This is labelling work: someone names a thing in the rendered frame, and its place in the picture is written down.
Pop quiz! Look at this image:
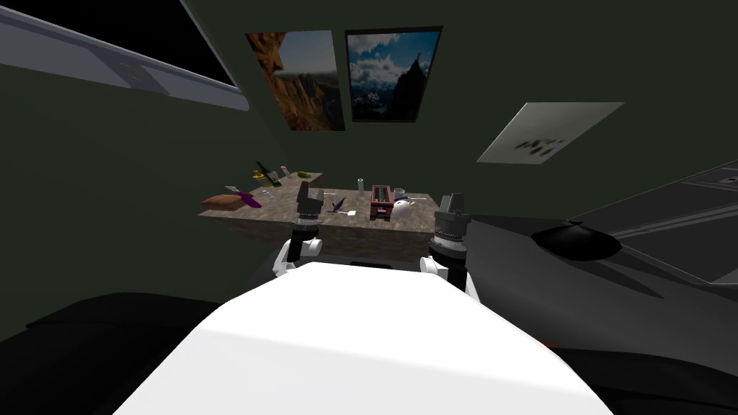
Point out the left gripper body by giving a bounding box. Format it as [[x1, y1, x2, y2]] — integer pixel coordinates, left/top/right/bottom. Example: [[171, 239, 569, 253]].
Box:
[[295, 197, 324, 224]]

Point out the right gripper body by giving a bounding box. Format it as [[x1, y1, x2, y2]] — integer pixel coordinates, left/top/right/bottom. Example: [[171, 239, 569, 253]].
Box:
[[435, 208, 472, 225]]

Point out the brown stone table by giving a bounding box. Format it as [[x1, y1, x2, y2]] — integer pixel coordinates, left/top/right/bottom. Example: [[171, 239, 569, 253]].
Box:
[[197, 171, 439, 264]]

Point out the green wine bottle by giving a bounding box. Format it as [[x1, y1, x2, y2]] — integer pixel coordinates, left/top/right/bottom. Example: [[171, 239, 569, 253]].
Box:
[[256, 161, 284, 189]]

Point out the red toaster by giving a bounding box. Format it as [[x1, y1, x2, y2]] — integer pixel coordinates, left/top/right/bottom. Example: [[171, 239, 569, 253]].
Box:
[[369, 184, 396, 222]]

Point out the brown bread loaf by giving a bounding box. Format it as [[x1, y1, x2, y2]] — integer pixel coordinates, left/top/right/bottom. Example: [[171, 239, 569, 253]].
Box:
[[201, 194, 244, 212]]

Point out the canyon picture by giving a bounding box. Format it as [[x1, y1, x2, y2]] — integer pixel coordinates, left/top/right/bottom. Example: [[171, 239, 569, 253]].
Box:
[[244, 30, 347, 133]]

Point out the white picture with dark marks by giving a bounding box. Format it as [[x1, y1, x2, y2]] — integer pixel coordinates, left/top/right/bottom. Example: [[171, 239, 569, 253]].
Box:
[[475, 102, 626, 166]]

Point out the black round dome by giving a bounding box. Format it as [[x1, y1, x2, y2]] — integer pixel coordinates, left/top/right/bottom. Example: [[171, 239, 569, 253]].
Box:
[[530, 220, 624, 263]]

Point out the snowy mountain picture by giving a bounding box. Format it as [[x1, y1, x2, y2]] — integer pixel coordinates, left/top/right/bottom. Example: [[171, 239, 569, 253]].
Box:
[[344, 25, 445, 125]]

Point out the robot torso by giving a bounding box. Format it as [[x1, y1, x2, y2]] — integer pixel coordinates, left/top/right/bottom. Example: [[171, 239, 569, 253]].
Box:
[[112, 260, 615, 415]]

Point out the purple handled spatula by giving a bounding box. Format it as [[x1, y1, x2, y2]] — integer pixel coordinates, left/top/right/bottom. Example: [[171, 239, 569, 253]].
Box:
[[327, 197, 358, 218]]

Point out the window with grey frame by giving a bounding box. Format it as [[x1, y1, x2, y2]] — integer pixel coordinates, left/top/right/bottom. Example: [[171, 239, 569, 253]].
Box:
[[0, 0, 252, 113]]

